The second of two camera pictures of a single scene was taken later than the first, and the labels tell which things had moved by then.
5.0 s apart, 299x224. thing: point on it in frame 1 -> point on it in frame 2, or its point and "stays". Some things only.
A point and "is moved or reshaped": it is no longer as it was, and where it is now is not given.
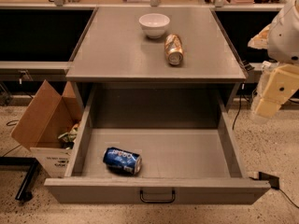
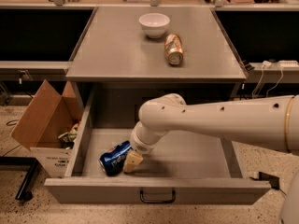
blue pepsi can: (122, 161) is moved or reshaped
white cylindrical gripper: (285, 39) -> (139, 145)
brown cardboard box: (49, 125) stays
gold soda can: (174, 49) stays
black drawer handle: (160, 201) stays
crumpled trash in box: (67, 138) stays
